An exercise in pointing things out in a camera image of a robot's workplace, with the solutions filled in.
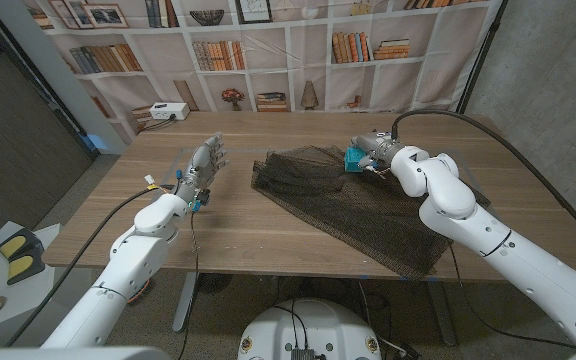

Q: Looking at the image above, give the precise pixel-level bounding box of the black backdrop stand pole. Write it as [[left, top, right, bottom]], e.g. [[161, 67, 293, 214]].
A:
[[455, 0, 509, 115]]

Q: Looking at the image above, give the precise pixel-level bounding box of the dark round floor object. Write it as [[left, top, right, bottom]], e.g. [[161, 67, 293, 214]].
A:
[[200, 273, 234, 294]]

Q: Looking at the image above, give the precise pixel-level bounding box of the white table leg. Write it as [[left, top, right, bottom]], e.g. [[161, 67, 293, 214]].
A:
[[172, 272, 202, 334]]

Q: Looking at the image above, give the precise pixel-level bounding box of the white power strip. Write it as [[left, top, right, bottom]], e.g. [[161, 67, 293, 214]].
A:
[[148, 102, 191, 122]]

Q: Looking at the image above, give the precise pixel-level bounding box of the teal cube block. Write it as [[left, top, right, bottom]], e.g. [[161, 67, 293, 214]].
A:
[[343, 146, 367, 174]]

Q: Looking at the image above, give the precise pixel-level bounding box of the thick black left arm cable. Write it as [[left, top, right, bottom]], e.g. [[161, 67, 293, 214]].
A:
[[5, 184, 174, 347]]

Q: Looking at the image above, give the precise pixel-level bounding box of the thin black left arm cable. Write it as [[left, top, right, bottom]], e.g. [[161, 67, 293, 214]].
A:
[[177, 209, 202, 360]]

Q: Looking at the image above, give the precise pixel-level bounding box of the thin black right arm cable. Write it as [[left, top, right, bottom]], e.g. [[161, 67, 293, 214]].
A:
[[448, 244, 576, 350]]

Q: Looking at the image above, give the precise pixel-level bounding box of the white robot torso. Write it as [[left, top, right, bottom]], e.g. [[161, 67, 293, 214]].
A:
[[237, 298, 383, 360]]

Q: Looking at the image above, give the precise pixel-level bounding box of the grey table leg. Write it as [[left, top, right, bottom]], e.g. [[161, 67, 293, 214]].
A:
[[425, 279, 458, 347]]

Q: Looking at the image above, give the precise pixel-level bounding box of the white floor platform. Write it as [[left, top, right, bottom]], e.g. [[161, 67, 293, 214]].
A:
[[0, 221, 62, 334]]

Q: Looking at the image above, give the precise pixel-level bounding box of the printed bookshelf backdrop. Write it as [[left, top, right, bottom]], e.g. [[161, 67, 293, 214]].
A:
[[20, 0, 507, 144]]

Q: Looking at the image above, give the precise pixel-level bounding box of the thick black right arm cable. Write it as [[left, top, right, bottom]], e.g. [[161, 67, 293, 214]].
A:
[[390, 109, 576, 254]]

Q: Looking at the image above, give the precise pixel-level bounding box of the dark perforated partition panel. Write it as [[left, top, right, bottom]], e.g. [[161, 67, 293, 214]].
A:
[[0, 0, 100, 249]]

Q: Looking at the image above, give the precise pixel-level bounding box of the black mesh netting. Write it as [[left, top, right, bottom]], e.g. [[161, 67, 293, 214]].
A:
[[250, 144, 492, 280]]

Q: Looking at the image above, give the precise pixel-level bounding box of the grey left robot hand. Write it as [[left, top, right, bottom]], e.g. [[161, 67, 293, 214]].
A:
[[172, 131, 230, 204]]

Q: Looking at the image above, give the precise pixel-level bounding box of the black and yellow foot pedal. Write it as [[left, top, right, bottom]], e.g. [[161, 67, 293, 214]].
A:
[[0, 227, 47, 286]]

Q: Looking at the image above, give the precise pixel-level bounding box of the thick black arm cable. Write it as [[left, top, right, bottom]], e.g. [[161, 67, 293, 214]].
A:
[[390, 109, 576, 254], [5, 184, 174, 347]]

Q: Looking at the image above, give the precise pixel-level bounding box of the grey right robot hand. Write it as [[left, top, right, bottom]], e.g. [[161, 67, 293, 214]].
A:
[[350, 131, 401, 170]]

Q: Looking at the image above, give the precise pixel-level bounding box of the black power strip cable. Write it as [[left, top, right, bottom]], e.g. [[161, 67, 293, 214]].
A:
[[142, 117, 177, 132]]

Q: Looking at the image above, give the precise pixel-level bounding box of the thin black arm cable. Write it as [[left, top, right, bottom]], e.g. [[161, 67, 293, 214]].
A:
[[448, 244, 576, 350], [177, 209, 202, 360]]

